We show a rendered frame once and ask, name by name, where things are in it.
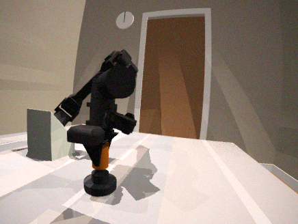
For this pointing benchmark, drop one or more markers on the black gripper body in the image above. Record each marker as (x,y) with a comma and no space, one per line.
(92,133)

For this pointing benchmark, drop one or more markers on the orange knob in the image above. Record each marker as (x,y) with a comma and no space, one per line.
(104,158)

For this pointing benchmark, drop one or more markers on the dark grey stepped pedestal with shaft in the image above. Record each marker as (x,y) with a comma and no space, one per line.
(100,183)

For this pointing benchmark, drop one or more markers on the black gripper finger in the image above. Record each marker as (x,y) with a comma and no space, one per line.
(110,136)
(95,152)

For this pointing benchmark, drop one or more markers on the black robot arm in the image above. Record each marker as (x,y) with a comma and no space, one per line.
(116,79)

